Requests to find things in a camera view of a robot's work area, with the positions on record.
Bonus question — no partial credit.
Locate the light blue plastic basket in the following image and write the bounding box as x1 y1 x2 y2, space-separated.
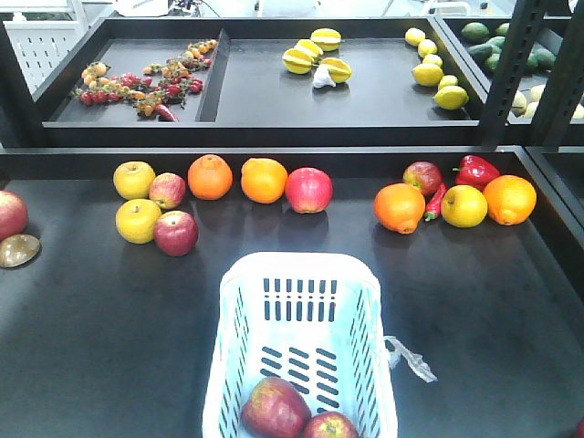
202 252 398 437

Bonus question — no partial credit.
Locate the dark red apple front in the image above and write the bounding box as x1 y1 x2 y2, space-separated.
240 376 312 438

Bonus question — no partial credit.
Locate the red apple back row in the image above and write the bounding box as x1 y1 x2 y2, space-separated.
285 167 333 214

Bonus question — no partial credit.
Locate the orange row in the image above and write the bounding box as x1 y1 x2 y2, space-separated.
187 154 234 201
241 158 288 204

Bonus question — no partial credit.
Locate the orange back row left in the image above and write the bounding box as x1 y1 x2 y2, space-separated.
187 154 234 201

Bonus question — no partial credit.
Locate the small red yellow apple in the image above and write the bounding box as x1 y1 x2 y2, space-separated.
148 172 186 210

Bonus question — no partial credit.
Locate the dark red yellow apple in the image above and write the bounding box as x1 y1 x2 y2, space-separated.
402 161 443 196

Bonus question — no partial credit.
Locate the red chilli pepper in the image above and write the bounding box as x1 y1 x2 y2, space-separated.
423 182 448 222

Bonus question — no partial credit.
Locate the white garlic bulb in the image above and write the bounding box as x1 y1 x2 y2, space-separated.
312 64 337 89

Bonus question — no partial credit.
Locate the yellow green apple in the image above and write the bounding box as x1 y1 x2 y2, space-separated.
113 161 156 200

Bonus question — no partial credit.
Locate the clear plastic wrap strip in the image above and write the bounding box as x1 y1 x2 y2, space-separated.
382 336 438 383

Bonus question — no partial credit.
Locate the red chilli upper tray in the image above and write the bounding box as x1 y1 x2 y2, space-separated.
155 104 179 122

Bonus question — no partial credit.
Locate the black wooden produce stand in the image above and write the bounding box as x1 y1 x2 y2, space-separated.
0 16 584 438

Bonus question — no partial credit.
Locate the cherry tomato vine cluster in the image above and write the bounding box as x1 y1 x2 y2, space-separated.
69 39 218 120

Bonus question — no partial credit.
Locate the yellow starfruit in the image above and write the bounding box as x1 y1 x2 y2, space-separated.
310 28 342 52

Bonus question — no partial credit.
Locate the red bell pepper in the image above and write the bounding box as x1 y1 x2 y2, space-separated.
453 155 501 192

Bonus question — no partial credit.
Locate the orange right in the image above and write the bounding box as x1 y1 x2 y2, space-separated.
483 175 537 225

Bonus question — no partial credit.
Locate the brown mushroom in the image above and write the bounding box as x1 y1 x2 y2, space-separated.
1 234 41 268

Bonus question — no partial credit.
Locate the red apple far corner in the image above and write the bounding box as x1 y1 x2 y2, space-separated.
0 190 28 240

